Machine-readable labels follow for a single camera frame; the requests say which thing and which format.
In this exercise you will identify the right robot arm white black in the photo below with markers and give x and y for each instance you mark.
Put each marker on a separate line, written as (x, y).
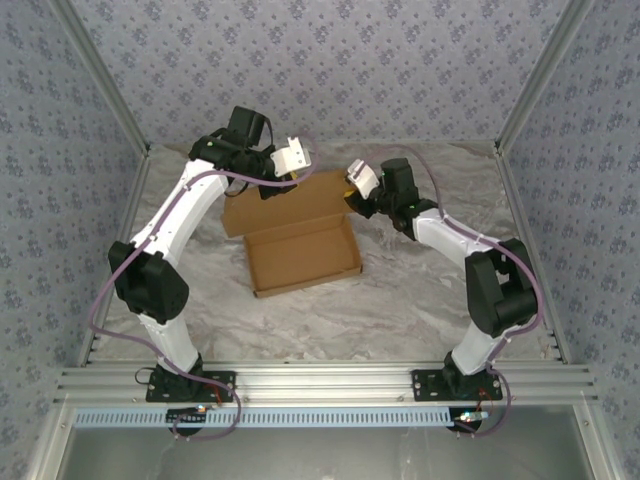
(480, 345)

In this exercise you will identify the small circuit board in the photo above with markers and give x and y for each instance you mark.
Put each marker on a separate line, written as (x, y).
(185, 415)
(467, 417)

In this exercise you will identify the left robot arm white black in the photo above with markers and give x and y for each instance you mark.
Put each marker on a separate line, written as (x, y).
(185, 215)

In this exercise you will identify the left small circuit board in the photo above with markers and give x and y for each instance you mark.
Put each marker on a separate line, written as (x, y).
(185, 415)

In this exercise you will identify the brown cardboard paper box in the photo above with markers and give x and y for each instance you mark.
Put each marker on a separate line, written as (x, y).
(300, 260)

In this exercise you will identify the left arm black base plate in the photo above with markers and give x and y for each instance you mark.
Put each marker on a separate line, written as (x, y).
(220, 380)

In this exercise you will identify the left aluminium frame post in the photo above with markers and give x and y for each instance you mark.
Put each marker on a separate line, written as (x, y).
(105, 75)

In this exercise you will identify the grey metal lower panel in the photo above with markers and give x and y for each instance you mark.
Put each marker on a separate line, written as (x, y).
(325, 455)

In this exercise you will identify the right aluminium frame post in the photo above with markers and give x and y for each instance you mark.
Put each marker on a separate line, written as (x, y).
(540, 75)

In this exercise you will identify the right small circuit board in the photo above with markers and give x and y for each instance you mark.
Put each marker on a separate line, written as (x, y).
(467, 417)

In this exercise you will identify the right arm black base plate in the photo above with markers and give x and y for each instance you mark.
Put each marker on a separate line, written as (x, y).
(425, 387)

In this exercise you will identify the aluminium frame post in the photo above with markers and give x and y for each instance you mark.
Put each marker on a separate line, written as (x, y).
(540, 75)
(105, 75)

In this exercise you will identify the aluminium mounting rail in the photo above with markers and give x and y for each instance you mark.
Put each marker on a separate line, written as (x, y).
(325, 382)

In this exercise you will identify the right aluminium side rail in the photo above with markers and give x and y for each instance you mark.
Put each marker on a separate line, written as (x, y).
(515, 200)

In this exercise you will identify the aluminium side rail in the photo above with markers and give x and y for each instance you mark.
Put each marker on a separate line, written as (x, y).
(515, 200)
(131, 210)

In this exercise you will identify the left aluminium side rail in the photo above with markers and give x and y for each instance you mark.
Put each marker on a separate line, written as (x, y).
(131, 210)

